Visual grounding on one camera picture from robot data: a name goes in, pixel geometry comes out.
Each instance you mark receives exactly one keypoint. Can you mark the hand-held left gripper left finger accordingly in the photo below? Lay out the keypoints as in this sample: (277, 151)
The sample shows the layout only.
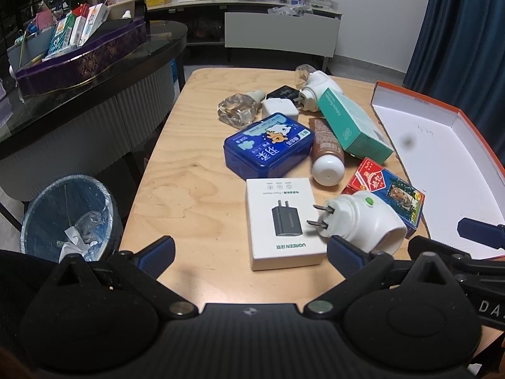
(158, 250)

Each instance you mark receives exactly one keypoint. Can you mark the teal cardboard box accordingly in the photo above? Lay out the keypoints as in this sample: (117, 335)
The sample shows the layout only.
(351, 126)

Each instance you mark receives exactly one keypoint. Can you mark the clear plastic bag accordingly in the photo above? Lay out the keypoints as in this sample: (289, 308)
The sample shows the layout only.
(282, 10)

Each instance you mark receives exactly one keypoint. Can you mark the blue curtain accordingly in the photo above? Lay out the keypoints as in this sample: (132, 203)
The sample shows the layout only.
(453, 27)

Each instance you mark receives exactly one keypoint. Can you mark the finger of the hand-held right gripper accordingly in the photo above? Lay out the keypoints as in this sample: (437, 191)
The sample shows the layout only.
(430, 245)
(473, 229)

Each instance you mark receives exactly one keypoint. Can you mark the pink pouch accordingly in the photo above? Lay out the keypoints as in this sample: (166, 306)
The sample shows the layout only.
(45, 19)

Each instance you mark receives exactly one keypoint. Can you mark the white charger package box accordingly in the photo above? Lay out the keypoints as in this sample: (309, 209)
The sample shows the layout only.
(282, 227)

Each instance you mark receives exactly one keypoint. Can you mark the white cube charger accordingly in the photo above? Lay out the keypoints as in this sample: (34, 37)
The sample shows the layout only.
(278, 109)

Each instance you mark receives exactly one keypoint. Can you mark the black power adapter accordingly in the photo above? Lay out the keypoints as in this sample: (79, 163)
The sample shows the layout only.
(282, 93)

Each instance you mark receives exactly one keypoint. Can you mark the black glass coffee table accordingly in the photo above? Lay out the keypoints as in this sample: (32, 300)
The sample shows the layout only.
(130, 69)

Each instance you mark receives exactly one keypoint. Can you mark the trash bin with blue liner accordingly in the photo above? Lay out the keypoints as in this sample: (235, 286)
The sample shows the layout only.
(59, 205)

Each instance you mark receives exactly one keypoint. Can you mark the white TV stand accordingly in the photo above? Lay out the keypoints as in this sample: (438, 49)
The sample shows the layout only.
(276, 35)

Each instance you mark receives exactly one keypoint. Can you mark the white plug-in vaporizer green button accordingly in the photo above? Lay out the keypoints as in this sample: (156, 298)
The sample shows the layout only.
(369, 221)

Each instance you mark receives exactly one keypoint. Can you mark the row of medicine boxes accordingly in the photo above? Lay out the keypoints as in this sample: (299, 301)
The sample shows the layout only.
(79, 27)

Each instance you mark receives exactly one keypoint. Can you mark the clear glass liquid bottle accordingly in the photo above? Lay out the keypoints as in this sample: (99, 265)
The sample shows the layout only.
(236, 111)

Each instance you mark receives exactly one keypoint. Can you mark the small white dropper bottle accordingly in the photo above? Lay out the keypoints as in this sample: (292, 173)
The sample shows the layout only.
(126, 15)

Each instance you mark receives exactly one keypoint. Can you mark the crumpled white paper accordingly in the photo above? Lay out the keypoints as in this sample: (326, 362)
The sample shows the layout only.
(73, 243)

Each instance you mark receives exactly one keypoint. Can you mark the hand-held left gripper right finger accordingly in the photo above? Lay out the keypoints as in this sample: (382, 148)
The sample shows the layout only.
(347, 256)

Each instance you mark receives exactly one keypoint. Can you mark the blue plastic bag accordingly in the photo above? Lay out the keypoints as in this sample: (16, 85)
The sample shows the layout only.
(174, 77)

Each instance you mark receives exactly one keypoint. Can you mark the white plug-in vaporizer with bottle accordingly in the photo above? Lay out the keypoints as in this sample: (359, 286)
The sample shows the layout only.
(320, 85)

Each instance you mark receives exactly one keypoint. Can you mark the blue tin box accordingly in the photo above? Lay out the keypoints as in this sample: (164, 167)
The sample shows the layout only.
(268, 148)

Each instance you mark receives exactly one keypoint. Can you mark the dark wooden cabinet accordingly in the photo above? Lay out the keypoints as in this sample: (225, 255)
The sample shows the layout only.
(19, 0)

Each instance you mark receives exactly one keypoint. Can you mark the brown tube with white cap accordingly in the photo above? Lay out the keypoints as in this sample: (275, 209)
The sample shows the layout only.
(326, 150)

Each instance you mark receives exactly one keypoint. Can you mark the red playing card box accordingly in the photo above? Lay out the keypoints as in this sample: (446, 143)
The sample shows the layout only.
(388, 191)

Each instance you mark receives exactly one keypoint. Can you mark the orange-edged white box lid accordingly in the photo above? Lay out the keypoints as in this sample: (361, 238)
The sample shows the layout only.
(434, 166)

